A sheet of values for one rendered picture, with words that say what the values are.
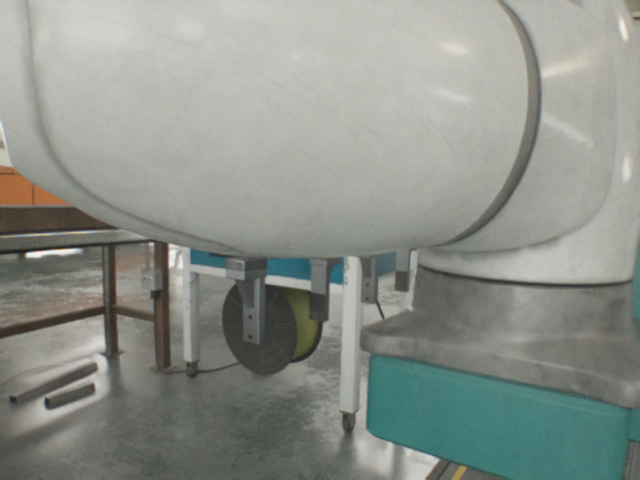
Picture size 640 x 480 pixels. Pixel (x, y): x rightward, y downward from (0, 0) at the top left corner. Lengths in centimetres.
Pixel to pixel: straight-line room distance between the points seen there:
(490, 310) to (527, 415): 6
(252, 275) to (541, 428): 34
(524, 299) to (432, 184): 12
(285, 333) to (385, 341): 164
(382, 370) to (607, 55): 23
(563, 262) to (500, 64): 13
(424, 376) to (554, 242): 11
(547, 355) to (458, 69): 17
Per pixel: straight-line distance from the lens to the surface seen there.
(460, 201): 21
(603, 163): 28
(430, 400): 30
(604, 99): 28
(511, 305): 28
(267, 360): 204
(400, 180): 17
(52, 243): 85
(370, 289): 75
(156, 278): 217
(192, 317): 209
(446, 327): 30
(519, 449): 29
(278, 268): 169
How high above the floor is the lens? 82
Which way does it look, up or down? 5 degrees down
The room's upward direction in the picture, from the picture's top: 1 degrees clockwise
